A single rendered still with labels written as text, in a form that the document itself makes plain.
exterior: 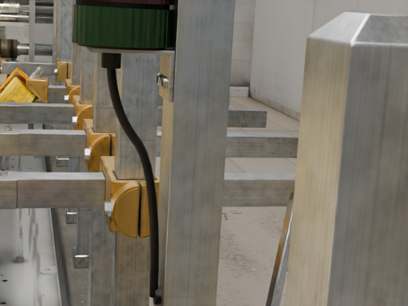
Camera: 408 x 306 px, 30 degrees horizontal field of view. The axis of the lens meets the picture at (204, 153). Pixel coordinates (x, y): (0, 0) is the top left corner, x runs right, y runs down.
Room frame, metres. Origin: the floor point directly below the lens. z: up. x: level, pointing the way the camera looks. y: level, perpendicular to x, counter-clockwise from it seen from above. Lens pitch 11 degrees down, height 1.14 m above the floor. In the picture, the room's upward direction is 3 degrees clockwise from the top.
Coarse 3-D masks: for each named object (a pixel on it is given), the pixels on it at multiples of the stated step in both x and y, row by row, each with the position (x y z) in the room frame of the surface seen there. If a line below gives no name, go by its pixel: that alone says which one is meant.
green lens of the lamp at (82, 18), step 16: (80, 16) 0.44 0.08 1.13; (96, 16) 0.44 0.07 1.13; (112, 16) 0.43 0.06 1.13; (128, 16) 0.44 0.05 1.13; (144, 16) 0.44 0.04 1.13; (160, 16) 0.45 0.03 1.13; (80, 32) 0.44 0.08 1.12; (96, 32) 0.44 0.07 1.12; (112, 32) 0.43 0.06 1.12; (128, 32) 0.44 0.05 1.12; (144, 32) 0.44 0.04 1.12; (160, 32) 0.45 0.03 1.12
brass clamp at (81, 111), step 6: (72, 96) 1.28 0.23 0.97; (78, 96) 1.28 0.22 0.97; (72, 102) 1.27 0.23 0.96; (78, 102) 1.20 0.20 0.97; (78, 108) 1.18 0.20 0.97; (84, 108) 1.17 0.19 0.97; (90, 108) 1.16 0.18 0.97; (78, 114) 1.17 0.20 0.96; (84, 114) 1.16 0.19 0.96; (90, 114) 1.16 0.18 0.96; (72, 120) 1.17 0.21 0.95; (78, 120) 1.16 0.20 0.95; (78, 126) 1.16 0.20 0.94
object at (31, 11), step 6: (30, 0) 2.65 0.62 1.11; (30, 6) 2.65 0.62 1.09; (30, 12) 2.65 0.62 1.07; (30, 18) 2.65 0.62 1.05; (30, 24) 2.65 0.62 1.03; (30, 30) 2.65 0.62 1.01; (30, 36) 2.65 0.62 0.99; (30, 42) 2.65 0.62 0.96; (30, 48) 2.65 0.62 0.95; (30, 54) 2.65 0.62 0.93; (30, 60) 2.65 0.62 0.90; (30, 126) 2.66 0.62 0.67
